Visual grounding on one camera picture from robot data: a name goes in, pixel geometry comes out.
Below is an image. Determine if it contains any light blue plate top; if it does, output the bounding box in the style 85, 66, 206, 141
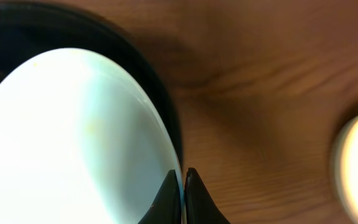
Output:
0, 48, 182, 223

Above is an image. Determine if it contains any round black tray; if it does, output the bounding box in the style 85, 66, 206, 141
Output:
0, 1, 183, 163

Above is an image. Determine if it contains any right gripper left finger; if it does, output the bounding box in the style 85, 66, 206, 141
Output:
139, 170, 181, 224

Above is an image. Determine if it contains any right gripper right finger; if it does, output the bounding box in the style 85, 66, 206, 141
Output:
185, 167, 230, 224

